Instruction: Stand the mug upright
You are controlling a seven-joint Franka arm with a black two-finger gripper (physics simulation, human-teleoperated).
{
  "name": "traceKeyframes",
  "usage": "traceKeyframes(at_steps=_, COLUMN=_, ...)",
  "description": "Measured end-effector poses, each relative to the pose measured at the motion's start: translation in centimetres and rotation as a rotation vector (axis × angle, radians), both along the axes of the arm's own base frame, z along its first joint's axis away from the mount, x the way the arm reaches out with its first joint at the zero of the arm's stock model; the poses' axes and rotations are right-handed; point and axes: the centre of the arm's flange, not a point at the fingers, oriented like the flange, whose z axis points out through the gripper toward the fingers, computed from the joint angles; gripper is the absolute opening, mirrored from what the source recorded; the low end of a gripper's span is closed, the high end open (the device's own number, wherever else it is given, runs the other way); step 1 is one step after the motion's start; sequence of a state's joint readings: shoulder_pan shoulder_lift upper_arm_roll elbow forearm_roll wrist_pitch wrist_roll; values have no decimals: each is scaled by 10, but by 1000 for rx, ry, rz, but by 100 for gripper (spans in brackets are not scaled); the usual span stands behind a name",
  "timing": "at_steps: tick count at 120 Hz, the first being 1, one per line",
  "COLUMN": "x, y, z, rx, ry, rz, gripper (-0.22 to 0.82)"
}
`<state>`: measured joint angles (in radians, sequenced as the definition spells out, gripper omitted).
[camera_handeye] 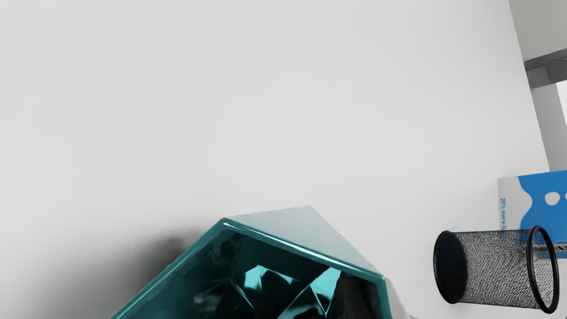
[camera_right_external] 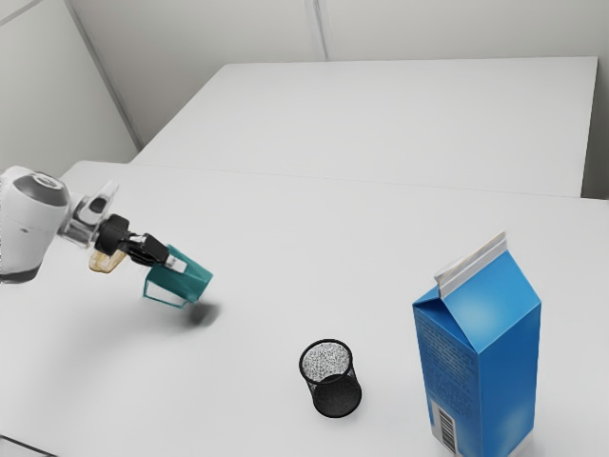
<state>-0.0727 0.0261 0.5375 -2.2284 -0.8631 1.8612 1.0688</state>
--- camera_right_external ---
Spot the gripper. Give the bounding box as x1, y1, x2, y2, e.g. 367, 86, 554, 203
93, 213, 188, 274

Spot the teal faceted mug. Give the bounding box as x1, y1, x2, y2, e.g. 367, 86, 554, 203
142, 244, 214, 311

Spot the black mesh pen holder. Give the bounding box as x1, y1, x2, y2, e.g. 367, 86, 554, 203
298, 338, 363, 420

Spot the blue milk carton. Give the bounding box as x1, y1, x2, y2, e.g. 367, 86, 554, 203
411, 231, 542, 457

